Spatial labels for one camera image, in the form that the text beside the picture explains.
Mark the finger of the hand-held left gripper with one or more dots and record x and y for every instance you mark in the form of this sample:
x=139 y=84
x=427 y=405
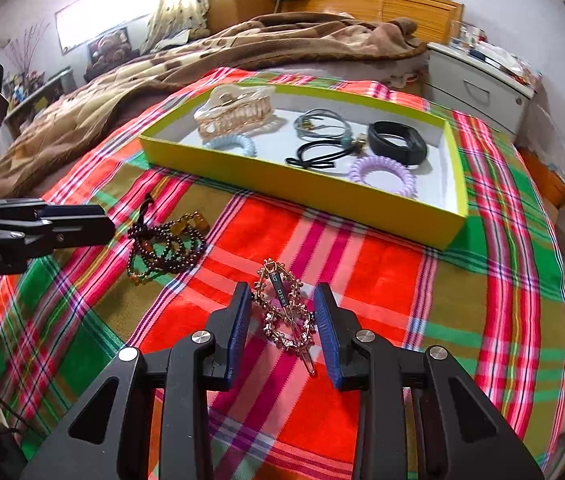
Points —
x=77 y=215
x=87 y=236

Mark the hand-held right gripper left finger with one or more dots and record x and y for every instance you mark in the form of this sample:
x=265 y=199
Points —
x=237 y=335

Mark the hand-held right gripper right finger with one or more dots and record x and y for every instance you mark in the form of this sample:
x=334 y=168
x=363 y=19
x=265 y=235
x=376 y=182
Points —
x=326 y=340

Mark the gold rhinestone hair clip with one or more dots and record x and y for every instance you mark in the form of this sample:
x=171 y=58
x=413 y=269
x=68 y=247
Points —
x=280 y=292

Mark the yellow-green cardboard box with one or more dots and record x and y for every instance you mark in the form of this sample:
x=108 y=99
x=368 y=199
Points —
x=312 y=200

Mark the translucent pink hair claw clip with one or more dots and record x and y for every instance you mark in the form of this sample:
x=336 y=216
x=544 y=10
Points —
x=232 y=120

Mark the black wristband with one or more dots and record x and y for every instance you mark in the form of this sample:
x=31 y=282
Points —
x=397 y=152

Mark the plaid cloth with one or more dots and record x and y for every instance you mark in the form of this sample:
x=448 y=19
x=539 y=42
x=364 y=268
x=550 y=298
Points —
x=362 y=285

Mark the brown blanket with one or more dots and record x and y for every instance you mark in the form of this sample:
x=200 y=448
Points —
x=112 y=105

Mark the desk with bottles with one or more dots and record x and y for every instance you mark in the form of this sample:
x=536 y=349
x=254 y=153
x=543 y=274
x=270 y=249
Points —
x=37 y=100

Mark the brown teddy bear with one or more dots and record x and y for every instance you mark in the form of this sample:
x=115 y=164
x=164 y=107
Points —
x=107 y=47

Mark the dried branches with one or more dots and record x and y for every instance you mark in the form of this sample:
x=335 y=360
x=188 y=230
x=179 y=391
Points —
x=25 y=52

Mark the window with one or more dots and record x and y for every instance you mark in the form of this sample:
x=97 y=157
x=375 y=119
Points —
x=102 y=20

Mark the patterned curtain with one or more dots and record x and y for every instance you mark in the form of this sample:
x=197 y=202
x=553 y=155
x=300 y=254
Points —
x=177 y=5

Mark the orange box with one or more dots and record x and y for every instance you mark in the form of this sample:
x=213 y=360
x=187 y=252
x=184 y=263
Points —
x=547 y=180

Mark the grey nightstand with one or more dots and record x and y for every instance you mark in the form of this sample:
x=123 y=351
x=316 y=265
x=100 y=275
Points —
x=472 y=90

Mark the pile of papers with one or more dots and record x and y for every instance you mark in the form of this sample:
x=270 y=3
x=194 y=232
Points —
x=497 y=57

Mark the wooden headboard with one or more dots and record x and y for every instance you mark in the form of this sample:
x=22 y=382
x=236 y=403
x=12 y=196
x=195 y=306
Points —
x=387 y=10

